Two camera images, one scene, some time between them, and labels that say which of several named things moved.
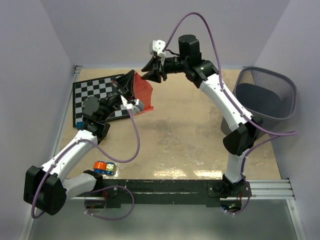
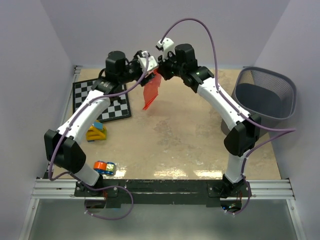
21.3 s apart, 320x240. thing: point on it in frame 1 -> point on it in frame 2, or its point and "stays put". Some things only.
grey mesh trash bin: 269,97 stays put
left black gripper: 126,85 -> 146,78
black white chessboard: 99,88 stays put
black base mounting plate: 135,193 stays put
